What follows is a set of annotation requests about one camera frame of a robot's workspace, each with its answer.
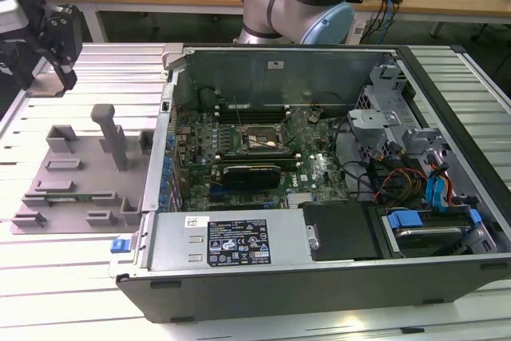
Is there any blue flat data cable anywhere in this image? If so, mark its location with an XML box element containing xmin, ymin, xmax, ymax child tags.
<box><xmin>423</xmin><ymin>161</ymin><xmax>452</xmax><ymax>214</ymax></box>

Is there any CPU socket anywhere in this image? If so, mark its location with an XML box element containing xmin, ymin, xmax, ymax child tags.
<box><xmin>238</xmin><ymin>123</ymin><xmax>289</xmax><ymax>155</ymax></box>

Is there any black power supply label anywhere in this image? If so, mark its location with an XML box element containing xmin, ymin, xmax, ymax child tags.
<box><xmin>207</xmin><ymin>218</ymin><xmax>273</xmax><ymax>268</ymax></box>

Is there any black open PC case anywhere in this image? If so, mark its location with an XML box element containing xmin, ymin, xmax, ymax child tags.
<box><xmin>107</xmin><ymin>42</ymin><xmax>511</xmax><ymax>324</ymax></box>

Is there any black plastic shroud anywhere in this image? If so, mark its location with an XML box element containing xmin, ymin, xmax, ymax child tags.
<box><xmin>298</xmin><ymin>200</ymin><xmax>386</xmax><ymax>262</ymax></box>

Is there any green RAM stick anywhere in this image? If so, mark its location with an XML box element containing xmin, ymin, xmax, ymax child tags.
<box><xmin>45</xmin><ymin>194</ymin><xmax>95</xmax><ymax>203</ymax></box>

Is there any grey power supply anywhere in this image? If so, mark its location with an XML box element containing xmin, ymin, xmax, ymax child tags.
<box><xmin>147</xmin><ymin>211</ymin><xmax>316</xmax><ymax>272</ymax></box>

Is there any green motherboard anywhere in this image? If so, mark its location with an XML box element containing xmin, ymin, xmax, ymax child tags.
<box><xmin>169</xmin><ymin>105</ymin><xmax>353</xmax><ymax>213</ymax></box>

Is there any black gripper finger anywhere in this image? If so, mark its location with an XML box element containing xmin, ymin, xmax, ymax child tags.
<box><xmin>0</xmin><ymin>38</ymin><xmax>44</xmax><ymax>91</ymax></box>
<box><xmin>39</xmin><ymin>4</ymin><xmax>84</xmax><ymax>93</ymax></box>

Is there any orange yellow wire bundle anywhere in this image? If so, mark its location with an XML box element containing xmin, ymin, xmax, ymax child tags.
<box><xmin>373</xmin><ymin>167</ymin><xmax>426</xmax><ymax>203</ymax></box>

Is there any grey parts rack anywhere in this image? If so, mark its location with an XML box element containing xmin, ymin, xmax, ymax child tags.
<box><xmin>8</xmin><ymin>103</ymin><xmax>156</xmax><ymax>236</ymax></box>

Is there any hard disk blue carrier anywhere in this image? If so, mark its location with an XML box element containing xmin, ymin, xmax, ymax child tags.
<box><xmin>382</xmin><ymin>208</ymin><xmax>482</xmax><ymax>259</ymax></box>

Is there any black graphics card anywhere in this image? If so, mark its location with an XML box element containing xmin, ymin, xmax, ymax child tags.
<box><xmin>220</xmin><ymin>162</ymin><xmax>282</xmax><ymax>189</ymax></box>

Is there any blue plastic case latch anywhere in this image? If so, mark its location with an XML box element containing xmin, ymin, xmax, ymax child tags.
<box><xmin>110</xmin><ymin>238</ymin><xmax>132</xmax><ymax>255</ymax></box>

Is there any silver metal drive cage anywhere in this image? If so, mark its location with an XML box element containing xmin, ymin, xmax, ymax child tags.
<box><xmin>346</xmin><ymin>56</ymin><xmax>454</xmax><ymax>182</ymax></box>

